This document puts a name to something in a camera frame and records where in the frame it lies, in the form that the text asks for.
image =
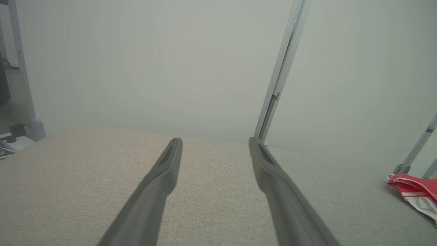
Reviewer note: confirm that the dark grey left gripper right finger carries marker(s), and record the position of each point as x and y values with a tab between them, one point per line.
286	208

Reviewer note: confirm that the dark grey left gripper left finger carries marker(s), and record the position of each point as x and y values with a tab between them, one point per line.
153	194

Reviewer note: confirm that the red jersey with number 23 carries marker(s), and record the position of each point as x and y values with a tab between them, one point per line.
416	191

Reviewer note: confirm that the black power adapter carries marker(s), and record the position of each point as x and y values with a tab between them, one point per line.
17	130

